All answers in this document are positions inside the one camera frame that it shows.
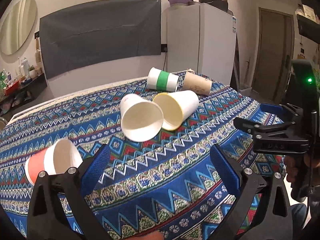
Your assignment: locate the red and white paper cup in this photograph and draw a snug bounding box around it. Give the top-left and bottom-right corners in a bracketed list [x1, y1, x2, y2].
[25, 139, 83, 186]

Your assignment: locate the brown kraft paper cup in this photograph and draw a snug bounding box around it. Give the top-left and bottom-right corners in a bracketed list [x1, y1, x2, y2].
[182, 70, 212, 96]

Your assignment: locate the white cup yellow rim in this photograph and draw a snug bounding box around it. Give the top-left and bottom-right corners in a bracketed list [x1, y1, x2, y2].
[153, 90, 199, 131]

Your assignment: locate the plain white paper cup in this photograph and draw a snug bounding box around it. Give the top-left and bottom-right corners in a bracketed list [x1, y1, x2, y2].
[120, 94, 164, 142]

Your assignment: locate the white cup green band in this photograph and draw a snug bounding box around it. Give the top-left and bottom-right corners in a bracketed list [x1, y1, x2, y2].
[147, 67, 179, 92]

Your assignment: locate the person's right hand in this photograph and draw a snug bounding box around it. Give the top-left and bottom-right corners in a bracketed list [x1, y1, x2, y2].
[284, 156, 298, 183]

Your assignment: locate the person's left hand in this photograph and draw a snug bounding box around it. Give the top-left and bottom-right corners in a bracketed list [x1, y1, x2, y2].
[127, 231, 164, 240]

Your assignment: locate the brown door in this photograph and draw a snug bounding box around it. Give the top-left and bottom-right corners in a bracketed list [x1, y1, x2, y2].
[252, 8, 295, 103]

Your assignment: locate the blue patterned tablecloth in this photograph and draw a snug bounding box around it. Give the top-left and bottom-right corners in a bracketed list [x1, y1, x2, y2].
[1, 78, 283, 239]

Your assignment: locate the white refrigerator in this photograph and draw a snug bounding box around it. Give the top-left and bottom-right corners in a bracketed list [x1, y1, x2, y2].
[167, 3, 237, 86]

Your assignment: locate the small potted plant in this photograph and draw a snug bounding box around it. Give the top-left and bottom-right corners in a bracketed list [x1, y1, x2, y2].
[29, 65, 37, 79]

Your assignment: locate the green bottle on shelf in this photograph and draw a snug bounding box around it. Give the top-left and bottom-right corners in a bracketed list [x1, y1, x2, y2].
[0, 69, 8, 90]

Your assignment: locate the white bottle on shelf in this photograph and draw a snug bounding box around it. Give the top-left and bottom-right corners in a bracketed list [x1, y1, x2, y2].
[22, 57, 30, 76]

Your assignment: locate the purple bowl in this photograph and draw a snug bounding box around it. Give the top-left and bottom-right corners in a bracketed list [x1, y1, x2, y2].
[168, 0, 194, 7]

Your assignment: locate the dark grey cloth covered screen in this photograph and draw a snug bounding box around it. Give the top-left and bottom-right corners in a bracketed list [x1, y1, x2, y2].
[39, 0, 162, 79]

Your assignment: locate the black wall shelf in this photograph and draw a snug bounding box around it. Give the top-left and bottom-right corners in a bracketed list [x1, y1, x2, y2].
[1, 74, 47, 111]

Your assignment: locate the black power cable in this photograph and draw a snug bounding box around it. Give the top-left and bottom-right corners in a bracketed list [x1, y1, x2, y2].
[161, 44, 169, 72]

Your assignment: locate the oval wall mirror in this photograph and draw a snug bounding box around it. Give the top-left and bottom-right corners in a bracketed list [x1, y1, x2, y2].
[1, 0, 37, 55]

